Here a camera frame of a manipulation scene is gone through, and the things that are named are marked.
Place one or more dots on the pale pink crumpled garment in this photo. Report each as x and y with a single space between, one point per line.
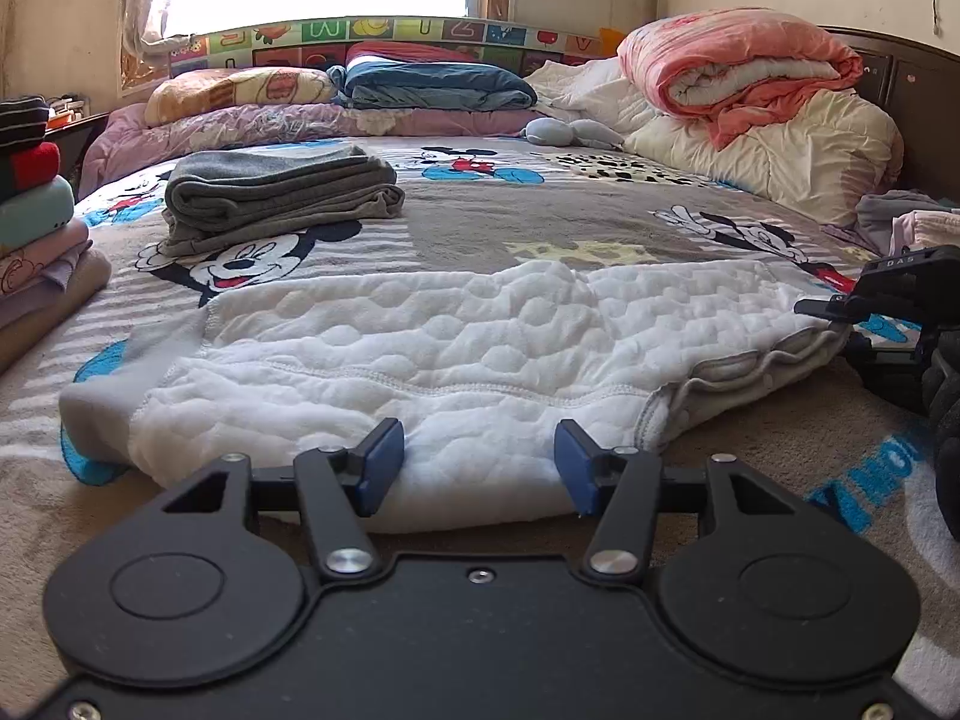
926 229

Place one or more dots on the red folded cloth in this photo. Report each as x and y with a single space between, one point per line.
409 52

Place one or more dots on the pink folded quilt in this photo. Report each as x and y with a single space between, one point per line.
742 52

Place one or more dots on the beige folded garment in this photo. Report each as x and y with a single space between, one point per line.
52 311

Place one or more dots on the lilac quilt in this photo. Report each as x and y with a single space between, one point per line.
225 136

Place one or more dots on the white quilted garment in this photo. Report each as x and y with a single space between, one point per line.
450 360

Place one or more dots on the teal folded garment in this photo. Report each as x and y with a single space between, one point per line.
34 214

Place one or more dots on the red folded garment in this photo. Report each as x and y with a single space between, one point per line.
34 163

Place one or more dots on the colourful alphabet wall mat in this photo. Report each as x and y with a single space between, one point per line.
315 41

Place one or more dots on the white quilted blanket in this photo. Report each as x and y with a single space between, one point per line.
592 94

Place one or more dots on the blue folded blanket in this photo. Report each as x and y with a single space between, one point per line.
442 84

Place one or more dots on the dark wooden nightstand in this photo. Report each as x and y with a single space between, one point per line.
75 135

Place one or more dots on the pink printed folded garment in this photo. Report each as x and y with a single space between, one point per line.
37 262

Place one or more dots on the pile of clothes at right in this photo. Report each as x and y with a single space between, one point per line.
877 217

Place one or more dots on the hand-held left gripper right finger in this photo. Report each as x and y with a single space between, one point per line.
576 474

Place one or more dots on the yellow printed pillow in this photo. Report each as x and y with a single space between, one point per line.
232 90

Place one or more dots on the person's right hand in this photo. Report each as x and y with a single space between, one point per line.
946 435

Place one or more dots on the black striped folded garment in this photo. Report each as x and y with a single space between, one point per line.
21 124

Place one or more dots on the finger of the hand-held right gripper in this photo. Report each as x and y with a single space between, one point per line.
825 307

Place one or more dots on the folded grey clothes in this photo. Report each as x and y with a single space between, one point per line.
277 191

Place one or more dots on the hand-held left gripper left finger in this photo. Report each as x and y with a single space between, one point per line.
381 465

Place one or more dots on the dark wooden headboard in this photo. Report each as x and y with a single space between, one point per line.
915 97

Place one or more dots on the grey plush toy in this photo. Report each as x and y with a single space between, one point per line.
570 133

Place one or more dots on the sheer patterned curtain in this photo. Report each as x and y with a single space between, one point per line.
146 7

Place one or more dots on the cream duvet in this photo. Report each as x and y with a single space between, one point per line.
795 157

